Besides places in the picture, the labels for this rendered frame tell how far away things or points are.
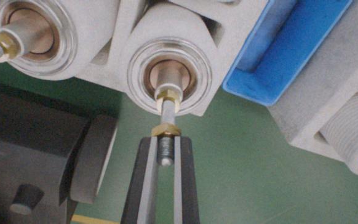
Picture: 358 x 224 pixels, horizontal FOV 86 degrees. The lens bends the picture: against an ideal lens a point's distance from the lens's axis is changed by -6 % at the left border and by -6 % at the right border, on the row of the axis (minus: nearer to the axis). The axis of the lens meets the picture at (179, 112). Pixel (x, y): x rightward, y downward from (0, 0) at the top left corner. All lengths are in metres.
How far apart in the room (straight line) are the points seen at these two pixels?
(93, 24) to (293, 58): 0.31
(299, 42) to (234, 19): 0.18
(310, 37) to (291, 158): 0.44
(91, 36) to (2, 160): 0.32
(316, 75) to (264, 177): 0.47
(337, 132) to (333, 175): 0.54
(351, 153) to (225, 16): 0.25
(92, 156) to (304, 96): 0.39
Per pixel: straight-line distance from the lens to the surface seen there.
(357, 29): 0.39
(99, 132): 0.43
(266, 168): 0.74
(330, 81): 0.37
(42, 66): 0.21
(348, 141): 0.36
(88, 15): 0.19
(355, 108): 0.38
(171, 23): 0.17
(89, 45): 0.19
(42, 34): 0.20
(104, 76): 0.28
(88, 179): 0.43
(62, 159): 0.42
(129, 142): 0.60
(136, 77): 0.18
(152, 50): 0.17
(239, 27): 0.25
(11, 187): 0.49
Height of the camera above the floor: 0.42
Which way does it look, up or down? 54 degrees down
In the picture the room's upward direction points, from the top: 179 degrees clockwise
